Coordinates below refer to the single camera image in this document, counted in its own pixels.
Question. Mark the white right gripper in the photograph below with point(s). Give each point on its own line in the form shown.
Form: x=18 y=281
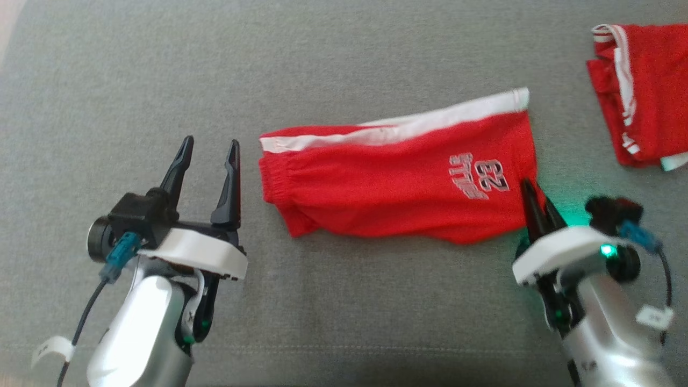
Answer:
x=559 y=250

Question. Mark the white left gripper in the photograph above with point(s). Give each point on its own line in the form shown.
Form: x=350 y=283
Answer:
x=199 y=250

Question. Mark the red shorts with white stripe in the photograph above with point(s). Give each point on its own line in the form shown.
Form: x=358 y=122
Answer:
x=387 y=183

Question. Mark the red basketball jersey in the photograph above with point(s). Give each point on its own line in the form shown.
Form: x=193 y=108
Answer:
x=656 y=80

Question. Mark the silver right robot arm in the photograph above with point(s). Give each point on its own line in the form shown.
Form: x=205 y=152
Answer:
x=607 y=333

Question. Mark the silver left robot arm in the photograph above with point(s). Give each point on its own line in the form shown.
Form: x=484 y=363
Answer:
x=145 y=333

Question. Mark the large grey sofa seat cushion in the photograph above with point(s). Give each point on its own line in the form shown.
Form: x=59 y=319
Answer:
x=344 y=54

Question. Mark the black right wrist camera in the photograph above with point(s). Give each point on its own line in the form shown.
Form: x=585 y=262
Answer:
x=613 y=209

